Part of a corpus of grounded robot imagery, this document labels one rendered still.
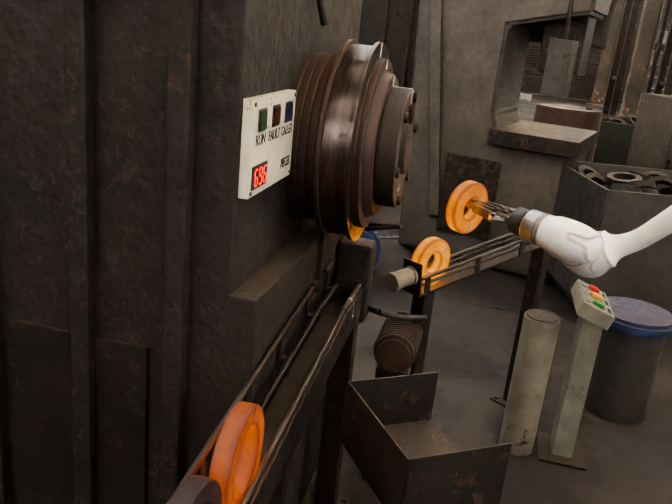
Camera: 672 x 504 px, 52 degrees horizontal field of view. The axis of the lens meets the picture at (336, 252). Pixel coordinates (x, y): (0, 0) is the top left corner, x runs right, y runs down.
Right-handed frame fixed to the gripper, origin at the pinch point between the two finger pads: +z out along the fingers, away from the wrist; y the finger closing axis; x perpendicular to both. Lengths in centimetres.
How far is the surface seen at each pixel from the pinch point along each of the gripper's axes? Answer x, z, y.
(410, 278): -25.2, 6.8, -11.6
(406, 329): -40.0, 2.8, -14.0
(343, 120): 27, -10, -64
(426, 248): -16.9, 8.1, -5.0
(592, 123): -25, 180, 410
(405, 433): -30, -43, -66
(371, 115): 28, -11, -56
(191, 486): -13, -51, -121
